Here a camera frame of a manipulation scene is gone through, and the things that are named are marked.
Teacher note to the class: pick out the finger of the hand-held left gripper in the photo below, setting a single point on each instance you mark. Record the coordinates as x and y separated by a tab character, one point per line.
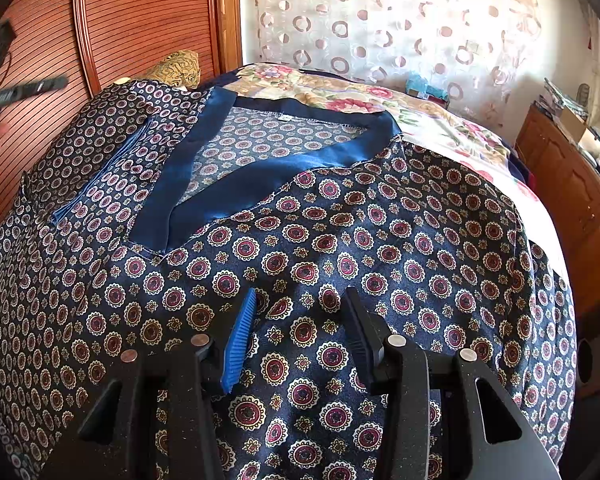
25	91

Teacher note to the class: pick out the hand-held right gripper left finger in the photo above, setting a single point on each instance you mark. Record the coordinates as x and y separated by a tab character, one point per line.
240	345

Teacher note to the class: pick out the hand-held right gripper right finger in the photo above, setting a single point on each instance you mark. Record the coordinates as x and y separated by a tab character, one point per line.
364	345

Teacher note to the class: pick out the navy medallion print garment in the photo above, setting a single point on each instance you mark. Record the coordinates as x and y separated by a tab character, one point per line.
330	240

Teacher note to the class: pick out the wooden slatted headboard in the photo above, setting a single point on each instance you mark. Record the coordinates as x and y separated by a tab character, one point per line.
130	20

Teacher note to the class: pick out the yellow patterned pillow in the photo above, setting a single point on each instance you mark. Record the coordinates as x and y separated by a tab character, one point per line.
177	67

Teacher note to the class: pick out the dark panel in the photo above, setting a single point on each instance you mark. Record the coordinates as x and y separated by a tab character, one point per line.
597	350

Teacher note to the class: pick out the floral rose blanket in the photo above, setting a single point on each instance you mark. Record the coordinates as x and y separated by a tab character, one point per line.
430	110

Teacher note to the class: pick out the teal box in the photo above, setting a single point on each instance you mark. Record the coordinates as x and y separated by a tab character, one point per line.
427	90

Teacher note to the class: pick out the wooden cabinet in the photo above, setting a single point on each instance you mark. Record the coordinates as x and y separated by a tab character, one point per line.
565	175

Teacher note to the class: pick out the cardboard box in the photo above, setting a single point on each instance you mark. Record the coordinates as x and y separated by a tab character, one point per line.
577	130

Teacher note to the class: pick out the stack of papers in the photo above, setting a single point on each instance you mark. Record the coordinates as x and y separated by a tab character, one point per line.
562	95

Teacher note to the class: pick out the sheer circle pattern curtain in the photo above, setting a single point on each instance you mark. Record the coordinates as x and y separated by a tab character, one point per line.
380	10

